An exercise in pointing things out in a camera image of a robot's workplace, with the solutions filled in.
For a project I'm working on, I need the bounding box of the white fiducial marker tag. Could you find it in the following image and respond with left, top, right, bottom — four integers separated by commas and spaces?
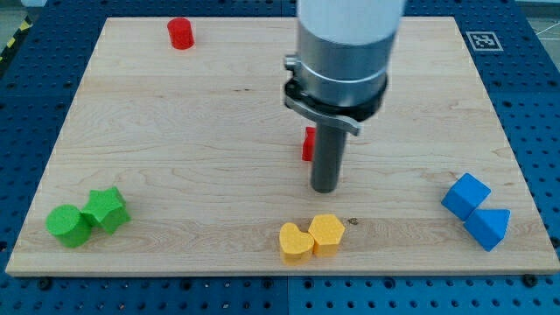
465, 31, 503, 52

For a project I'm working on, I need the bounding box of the yellow hexagon block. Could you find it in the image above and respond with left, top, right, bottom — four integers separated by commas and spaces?
308, 214, 346, 257

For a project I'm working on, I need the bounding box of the blue cube block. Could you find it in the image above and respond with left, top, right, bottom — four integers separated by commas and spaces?
441, 172, 492, 221

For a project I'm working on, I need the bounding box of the yellow heart block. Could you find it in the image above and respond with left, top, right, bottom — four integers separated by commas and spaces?
279, 222, 315, 265

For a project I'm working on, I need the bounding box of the wooden board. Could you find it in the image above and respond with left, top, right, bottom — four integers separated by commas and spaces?
6, 17, 559, 277

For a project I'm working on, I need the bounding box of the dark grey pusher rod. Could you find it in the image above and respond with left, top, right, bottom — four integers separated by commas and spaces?
311, 124, 347, 193

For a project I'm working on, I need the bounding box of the red cylinder block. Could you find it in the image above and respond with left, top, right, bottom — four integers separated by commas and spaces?
167, 17, 195, 50

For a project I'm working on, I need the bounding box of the red star block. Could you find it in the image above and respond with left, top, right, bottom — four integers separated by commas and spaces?
301, 126, 316, 162

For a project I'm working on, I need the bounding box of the green star block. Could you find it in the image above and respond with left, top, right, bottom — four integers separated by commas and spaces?
81, 186, 131, 235

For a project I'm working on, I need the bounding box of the blue triangle block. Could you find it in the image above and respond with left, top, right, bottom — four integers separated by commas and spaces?
464, 209, 511, 251

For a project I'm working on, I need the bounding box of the green cylinder block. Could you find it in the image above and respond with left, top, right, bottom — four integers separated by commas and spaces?
45, 205, 92, 248

